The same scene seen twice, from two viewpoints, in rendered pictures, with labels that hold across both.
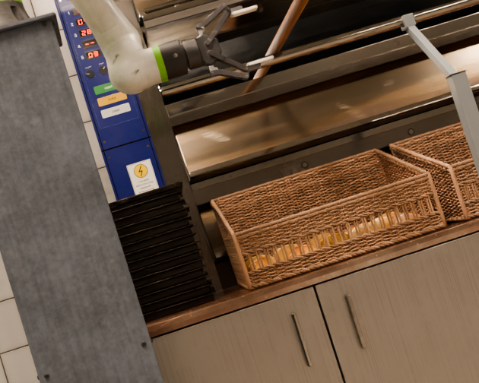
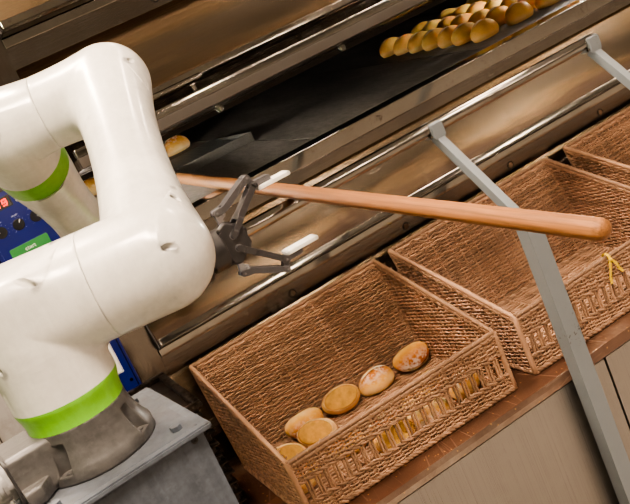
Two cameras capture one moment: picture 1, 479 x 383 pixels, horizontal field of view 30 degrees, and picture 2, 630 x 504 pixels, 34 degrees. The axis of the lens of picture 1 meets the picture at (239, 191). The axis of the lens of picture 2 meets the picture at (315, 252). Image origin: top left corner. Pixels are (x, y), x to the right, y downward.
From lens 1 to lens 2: 1.07 m
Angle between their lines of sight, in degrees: 23
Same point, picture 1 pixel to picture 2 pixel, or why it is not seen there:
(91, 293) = not seen: outside the picture
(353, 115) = (342, 221)
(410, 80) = (398, 162)
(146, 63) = not seen: hidden behind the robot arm
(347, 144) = (338, 256)
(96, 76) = (11, 234)
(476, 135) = (554, 289)
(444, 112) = (439, 195)
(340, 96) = not seen: hidden behind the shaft
